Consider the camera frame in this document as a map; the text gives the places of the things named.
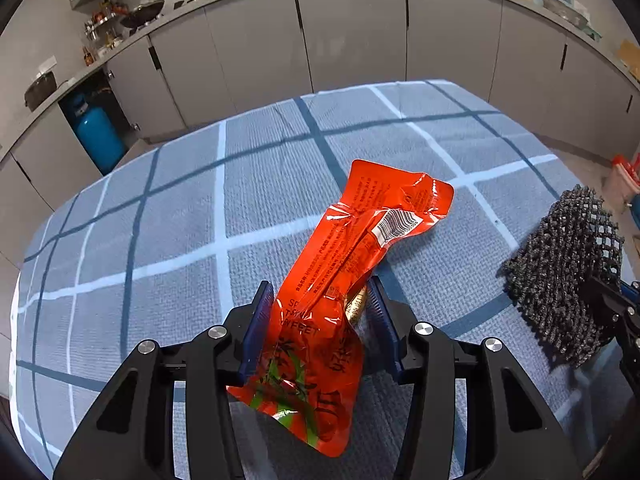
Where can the dark cooking pot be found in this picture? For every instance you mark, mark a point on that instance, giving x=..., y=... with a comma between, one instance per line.
x=40, y=91

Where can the grey mesh scrubber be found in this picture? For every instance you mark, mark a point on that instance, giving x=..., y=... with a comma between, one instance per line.
x=555, y=270

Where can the white wall socket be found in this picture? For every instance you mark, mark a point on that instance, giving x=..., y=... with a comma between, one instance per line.
x=48, y=63

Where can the spice rack with bottles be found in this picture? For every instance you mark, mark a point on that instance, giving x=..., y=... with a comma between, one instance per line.
x=102, y=30

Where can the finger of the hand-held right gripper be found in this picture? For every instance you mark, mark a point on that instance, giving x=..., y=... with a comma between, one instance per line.
x=631, y=377
x=602, y=305

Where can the steel bowl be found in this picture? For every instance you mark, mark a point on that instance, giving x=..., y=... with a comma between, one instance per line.
x=565, y=10

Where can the black gas stove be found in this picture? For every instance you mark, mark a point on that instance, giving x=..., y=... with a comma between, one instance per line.
x=195, y=0

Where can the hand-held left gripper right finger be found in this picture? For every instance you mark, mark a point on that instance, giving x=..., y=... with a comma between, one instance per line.
x=382, y=327

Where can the blue checked tablecloth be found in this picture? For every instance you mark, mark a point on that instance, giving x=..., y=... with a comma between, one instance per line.
x=150, y=240

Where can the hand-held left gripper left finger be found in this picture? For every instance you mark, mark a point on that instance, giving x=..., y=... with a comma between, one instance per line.
x=257, y=332

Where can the brown cardboard box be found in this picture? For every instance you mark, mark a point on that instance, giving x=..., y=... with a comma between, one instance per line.
x=629, y=57

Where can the grey kitchen base cabinets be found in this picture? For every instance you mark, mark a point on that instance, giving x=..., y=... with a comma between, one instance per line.
x=350, y=35

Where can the black wok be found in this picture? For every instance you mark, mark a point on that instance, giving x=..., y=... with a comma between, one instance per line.
x=142, y=14

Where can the blue gas cylinder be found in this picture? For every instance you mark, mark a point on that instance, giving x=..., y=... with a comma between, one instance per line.
x=100, y=135

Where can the clear red topped container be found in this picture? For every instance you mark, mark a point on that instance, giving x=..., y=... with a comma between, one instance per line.
x=622, y=180

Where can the red snack packet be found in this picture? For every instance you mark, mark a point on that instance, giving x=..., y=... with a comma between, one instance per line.
x=340, y=240

